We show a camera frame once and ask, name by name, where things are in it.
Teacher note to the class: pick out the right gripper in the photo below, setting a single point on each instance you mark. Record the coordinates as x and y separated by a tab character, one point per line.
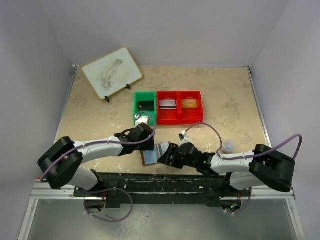
166	158

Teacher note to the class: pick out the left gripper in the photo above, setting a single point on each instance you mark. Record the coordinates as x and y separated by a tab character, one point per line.
148	145

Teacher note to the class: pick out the brown leather card holder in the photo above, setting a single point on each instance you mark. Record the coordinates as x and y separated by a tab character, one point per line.
150	157

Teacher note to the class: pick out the red plastic bin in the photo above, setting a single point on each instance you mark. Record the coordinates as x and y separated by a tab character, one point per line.
167	117
191	116

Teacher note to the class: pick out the green plastic bin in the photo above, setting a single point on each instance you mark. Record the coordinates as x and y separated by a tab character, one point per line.
144	96

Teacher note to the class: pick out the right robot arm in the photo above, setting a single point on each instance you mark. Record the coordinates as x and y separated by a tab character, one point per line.
258	167

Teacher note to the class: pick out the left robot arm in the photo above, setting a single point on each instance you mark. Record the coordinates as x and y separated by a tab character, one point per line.
60	165

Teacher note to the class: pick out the black VIP card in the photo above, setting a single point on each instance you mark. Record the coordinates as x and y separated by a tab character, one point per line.
148	105

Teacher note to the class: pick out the white magnetic stripe cards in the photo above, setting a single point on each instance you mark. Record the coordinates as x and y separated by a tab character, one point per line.
167	104

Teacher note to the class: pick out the gold VIP card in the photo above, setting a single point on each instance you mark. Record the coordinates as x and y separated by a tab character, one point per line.
189	103

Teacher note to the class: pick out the small clear round container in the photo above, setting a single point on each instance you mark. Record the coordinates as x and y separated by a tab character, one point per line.
229	146

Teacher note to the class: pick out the small whiteboard on stand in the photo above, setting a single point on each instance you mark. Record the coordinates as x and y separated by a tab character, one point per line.
112	73

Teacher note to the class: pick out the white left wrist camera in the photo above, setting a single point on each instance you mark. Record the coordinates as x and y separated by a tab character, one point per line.
141	119

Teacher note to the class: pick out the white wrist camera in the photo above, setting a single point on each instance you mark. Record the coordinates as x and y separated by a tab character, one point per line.
141	119
184	138

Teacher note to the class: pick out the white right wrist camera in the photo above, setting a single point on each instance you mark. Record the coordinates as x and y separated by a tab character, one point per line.
184	138

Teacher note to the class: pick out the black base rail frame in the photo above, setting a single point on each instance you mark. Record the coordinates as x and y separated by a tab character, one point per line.
162	189

